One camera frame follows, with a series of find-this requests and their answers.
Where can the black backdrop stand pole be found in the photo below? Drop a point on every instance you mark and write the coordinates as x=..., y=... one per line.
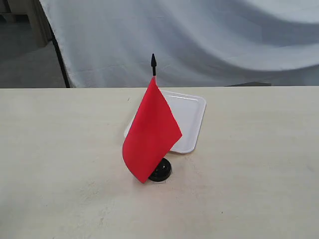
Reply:
x=60, y=60

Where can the white backdrop cloth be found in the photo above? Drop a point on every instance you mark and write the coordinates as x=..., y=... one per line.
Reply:
x=109, y=43

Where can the white rectangular plastic tray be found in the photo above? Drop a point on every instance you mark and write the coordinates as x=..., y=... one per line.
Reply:
x=188, y=112

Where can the wooden furniture in background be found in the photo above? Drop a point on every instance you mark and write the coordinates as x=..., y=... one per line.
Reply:
x=30, y=11

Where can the black round flag base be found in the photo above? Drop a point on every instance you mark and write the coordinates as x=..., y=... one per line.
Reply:
x=162, y=171

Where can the red flag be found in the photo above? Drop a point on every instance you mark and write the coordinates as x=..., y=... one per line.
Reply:
x=153, y=132

